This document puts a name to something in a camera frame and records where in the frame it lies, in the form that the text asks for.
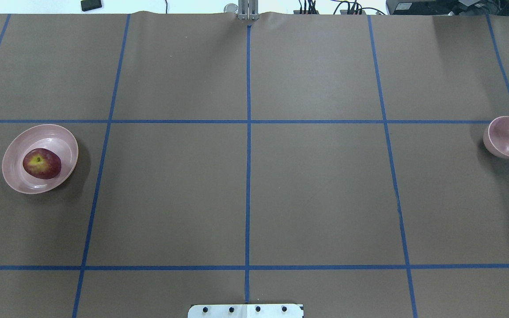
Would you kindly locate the pink bowl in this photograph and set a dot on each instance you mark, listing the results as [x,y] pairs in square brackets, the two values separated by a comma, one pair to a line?
[496,137]

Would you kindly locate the red yellow apple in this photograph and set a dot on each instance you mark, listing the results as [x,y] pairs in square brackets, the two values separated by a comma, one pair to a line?
[42,163]

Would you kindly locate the pink plate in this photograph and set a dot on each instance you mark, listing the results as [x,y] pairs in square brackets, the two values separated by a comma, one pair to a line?
[53,138]

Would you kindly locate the brown paper table cover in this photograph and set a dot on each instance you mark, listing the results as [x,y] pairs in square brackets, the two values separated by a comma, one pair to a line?
[332,161]

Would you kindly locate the small black square sensor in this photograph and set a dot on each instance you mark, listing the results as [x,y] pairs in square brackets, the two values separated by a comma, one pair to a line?
[88,5]

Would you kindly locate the aluminium frame post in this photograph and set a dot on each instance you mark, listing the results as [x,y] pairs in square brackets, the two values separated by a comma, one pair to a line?
[248,10]

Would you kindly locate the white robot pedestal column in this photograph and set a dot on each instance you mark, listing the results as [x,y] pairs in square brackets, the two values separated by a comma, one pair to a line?
[271,310]

